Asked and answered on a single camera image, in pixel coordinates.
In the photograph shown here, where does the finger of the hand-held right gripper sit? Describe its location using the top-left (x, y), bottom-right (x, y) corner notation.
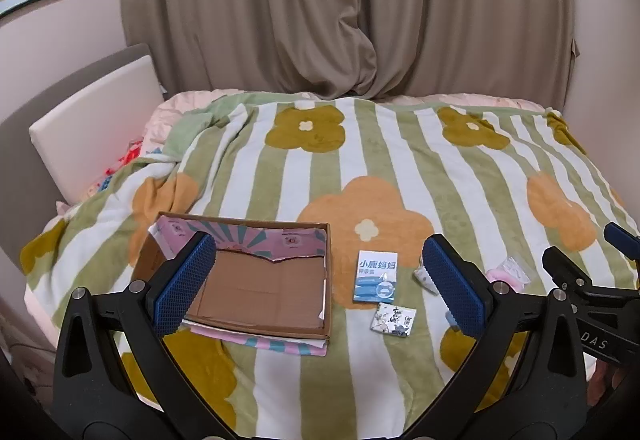
top-left (542, 246), bottom-right (640, 293)
top-left (603, 221), bottom-right (640, 266)

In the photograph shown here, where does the blue and white carton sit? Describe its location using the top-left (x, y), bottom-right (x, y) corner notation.
top-left (351, 250), bottom-right (399, 306)

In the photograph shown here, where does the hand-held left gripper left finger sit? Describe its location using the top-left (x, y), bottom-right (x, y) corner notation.
top-left (51, 232), bottom-right (236, 440)

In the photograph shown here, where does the small white packet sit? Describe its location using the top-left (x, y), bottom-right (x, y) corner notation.
top-left (412, 267), bottom-right (441, 295)

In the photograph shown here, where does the pink soft item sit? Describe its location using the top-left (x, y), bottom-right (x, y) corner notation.
top-left (486, 262), bottom-right (531, 292)

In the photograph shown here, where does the striped flower blanket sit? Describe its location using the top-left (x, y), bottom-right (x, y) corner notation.
top-left (20, 97), bottom-right (631, 440)

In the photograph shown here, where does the cardboard box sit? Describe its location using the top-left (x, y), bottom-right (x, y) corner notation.
top-left (131, 211), bottom-right (333, 357)

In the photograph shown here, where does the ink-print tissue packet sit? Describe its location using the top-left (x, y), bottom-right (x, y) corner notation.
top-left (370, 302), bottom-right (417, 337)

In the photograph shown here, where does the red and blue patterned cloth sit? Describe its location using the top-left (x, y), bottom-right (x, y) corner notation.
top-left (87, 137), bottom-right (163, 193)

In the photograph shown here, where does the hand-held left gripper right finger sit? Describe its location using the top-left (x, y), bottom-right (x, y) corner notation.
top-left (402, 234), bottom-right (587, 440)

